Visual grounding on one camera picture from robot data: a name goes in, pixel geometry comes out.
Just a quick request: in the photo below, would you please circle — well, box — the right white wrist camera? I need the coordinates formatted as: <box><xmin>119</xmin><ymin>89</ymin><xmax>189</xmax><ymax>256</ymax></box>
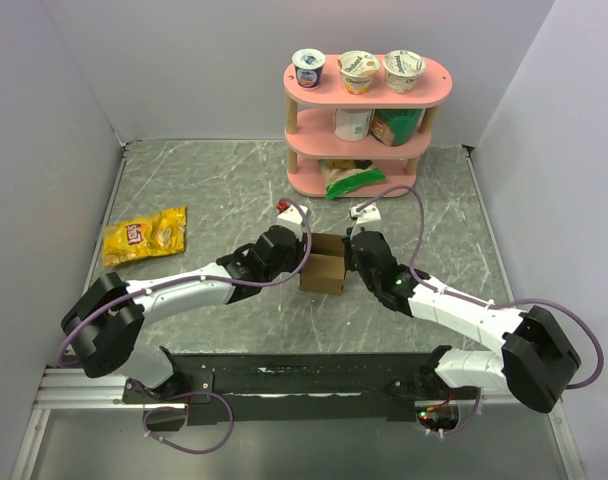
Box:
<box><xmin>349</xmin><ymin>202</ymin><xmax>382</xmax><ymax>238</ymax></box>

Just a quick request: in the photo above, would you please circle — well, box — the orange Chobani yogurt cup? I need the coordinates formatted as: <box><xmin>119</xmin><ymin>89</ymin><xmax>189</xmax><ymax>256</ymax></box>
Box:
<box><xmin>337</xmin><ymin>50</ymin><xmax>380</xmax><ymax>95</ymax></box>

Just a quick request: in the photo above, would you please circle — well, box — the white paper cup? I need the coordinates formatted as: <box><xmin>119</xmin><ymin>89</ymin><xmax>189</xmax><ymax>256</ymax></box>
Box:
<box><xmin>333</xmin><ymin>109</ymin><xmax>374</xmax><ymax>142</ymax></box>

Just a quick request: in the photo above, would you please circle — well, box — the green snack canister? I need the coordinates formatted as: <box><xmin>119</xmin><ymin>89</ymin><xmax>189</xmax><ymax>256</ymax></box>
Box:
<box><xmin>370</xmin><ymin>109</ymin><xmax>423</xmax><ymax>146</ymax></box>

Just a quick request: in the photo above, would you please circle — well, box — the aluminium frame rail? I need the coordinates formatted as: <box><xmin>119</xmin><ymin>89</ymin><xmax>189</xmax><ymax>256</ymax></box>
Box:
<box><xmin>8</xmin><ymin>367</ymin><xmax>150</xmax><ymax>480</ymax></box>

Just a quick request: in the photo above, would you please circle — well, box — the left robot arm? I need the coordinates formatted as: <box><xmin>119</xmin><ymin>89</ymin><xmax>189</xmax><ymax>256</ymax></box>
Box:
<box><xmin>61</xmin><ymin>225</ymin><xmax>312</xmax><ymax>402</ymax></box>

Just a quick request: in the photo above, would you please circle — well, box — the green white snack bag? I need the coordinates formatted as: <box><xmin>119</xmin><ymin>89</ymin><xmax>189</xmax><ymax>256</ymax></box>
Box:
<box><xmin>318</xmin><ymin>159</ymin><xmax>386</xmax><ymax>200</ymax></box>

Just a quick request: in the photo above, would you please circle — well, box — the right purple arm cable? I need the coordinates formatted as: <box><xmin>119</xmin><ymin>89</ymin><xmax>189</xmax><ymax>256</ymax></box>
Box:
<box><xmin>356</xmin><ymin>185</ymin><xmax>605</xmax><ymax>390</ymax></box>

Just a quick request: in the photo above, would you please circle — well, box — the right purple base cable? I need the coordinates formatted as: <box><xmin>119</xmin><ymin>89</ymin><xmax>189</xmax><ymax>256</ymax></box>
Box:
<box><xmin>423</xmin><ymin>387</ymin><xmax>485</xmax><ymax>442</ymax></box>

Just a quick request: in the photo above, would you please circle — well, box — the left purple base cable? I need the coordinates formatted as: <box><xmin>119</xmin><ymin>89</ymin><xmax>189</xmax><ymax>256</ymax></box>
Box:
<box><xmin>142</xmin><ymin>389</ymin><xmax>235</xmax><ymax>456</ymax></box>

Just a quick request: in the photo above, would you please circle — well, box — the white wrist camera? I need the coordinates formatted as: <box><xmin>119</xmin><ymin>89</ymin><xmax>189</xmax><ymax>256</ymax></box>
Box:
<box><xmin>275</xmin><ymin>200</ymin><xmax>310</xmax><ymax>238</ymax></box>
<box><xmin>349</xmin><ymin>202</ymin><xmax>382</xmax><ymax>238</ymax></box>

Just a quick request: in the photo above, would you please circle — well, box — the blue yogurt cup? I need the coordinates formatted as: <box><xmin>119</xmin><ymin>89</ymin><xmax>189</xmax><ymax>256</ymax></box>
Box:
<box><xmin>292</xmin><ymin>48</ymin><xmax>326</xmax><ymax>90</ymax></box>

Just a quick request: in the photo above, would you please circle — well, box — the yellow Lays chip bag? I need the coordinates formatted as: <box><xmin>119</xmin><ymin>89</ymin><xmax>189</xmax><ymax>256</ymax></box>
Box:
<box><xmin>102</xmin><ymin>206</ymin><xmax>187</xmax><ymax>267</ymax></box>

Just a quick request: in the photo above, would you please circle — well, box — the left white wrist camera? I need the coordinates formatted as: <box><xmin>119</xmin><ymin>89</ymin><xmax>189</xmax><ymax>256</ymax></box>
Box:
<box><xmin>275</xmin><ymin>200</ymin><xmax>310</xmax><ymax>238</ymax></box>

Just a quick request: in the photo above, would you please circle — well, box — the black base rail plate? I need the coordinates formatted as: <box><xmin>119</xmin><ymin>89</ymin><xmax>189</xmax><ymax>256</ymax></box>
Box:
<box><xmin>122</xmin><ymin>353</ymin><xmax>477</xmax><ymax>426</ymax></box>

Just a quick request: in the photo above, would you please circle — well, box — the brown cardboard paper box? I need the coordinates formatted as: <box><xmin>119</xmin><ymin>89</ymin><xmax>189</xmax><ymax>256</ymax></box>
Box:
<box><xmin>299</xmin><ymin>233</ymin><xmax>346</xmax><ymax>295</ymax></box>

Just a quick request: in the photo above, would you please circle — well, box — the white Chobani yogurt cup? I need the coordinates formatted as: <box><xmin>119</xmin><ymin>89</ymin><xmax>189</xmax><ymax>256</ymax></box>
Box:
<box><xmin>383</xmin><ymin>50</ymin><xmax>426</xmax><ymax>94</ymax></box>

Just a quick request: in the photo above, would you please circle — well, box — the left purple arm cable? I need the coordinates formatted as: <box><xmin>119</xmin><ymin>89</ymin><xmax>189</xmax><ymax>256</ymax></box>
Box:
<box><xmin>56</xmin><ymin>199</ymin><xmax>314</xmax><ymax>369</ymax></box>

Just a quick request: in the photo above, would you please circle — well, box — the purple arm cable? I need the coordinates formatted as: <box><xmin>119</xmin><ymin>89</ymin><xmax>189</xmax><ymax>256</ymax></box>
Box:
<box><xmin>356</xmin><ymin>185</ymin><xmax>605</xmax><ymax>390</ymax></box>
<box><xmin>56</xmin><ymin>199</ymin><xmax>314</xmax><ymax>369</ymax></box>

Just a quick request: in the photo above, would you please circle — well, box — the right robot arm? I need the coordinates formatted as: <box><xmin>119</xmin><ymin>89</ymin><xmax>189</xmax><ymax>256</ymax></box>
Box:
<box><xmin>343</xmin><ymin>228</ymin><xmax>581</xmax><ymax>413</ymax></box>

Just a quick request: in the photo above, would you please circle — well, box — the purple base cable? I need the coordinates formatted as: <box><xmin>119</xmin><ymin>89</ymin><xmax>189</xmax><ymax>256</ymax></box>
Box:
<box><xmin>142</xmin><ymin>389</ymin><xmax>235</xmax><ymax>456</ymax></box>
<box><xmin>423</xmin><ymin>387</ymin><xmax>485</xmax><ymax>442</ymax></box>

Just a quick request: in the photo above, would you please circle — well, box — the pink three-tier shelf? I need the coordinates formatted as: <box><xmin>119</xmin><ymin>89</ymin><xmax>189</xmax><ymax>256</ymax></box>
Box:
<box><xmin>283</xmin><ymin>54</ymin><xmax>453</xmax><ymax>198</ymax></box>

